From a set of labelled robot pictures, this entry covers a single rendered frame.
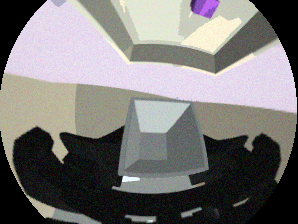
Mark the small purple block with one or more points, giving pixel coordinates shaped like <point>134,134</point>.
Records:
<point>204,7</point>

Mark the grey open-top square cup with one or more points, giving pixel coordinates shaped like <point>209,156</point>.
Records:
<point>162,138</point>

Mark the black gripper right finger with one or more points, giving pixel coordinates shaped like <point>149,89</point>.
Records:
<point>215,150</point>

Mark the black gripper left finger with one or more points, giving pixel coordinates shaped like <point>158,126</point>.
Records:
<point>105,151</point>

